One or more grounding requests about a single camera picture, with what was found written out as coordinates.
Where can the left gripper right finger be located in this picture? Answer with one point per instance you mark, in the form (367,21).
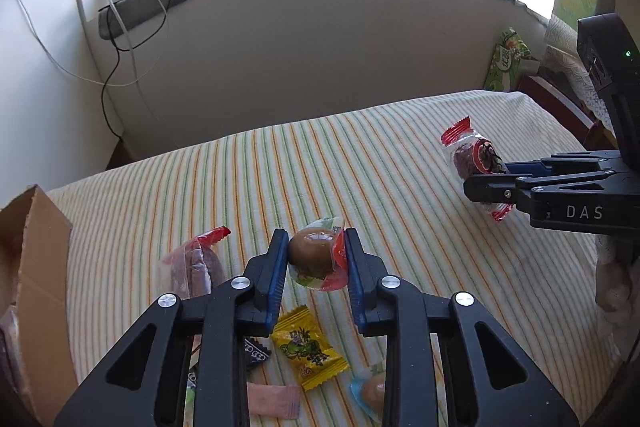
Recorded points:
(446,350)

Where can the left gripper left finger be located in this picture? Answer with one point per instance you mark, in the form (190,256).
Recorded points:
(141,381)

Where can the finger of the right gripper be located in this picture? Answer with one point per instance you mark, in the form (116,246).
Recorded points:
(505,189)
(550,165)

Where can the green candy clear wrapper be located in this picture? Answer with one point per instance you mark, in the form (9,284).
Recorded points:
(189,407)

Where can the red clear date snack pack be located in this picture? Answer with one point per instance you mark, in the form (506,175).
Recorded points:
(470,153)

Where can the black patterned candy packet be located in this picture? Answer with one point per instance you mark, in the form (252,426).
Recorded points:
(255,355)

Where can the red clear meat snack pack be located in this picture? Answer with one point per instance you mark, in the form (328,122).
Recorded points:
(193,269)

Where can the braised egg red pack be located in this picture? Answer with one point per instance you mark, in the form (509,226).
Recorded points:
(317,255)

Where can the gloved hand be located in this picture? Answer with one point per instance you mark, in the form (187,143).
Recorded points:
(618,304)

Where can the cardboard box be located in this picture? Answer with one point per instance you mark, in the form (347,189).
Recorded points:
(35,236)

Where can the green snack bag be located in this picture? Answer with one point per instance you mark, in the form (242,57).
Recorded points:
(510,61)

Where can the pink snack packet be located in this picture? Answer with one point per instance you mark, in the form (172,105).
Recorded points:
(273,401)

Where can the yellow candy packet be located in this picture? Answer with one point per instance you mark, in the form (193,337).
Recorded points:
(299,337)

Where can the striped tablecloth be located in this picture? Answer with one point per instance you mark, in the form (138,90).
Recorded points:
(382,170)

